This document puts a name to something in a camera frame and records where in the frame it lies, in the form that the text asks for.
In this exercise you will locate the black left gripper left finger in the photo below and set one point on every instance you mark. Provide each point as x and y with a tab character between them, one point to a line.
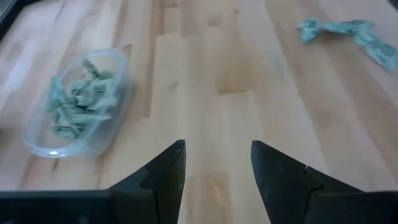
155	186

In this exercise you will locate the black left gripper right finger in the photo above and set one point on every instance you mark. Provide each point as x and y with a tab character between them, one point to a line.
286	186

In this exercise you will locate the pile of packets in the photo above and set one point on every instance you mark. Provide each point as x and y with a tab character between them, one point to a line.
379	51

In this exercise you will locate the large clear plastic container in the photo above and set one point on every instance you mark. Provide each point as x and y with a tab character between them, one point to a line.
34	130

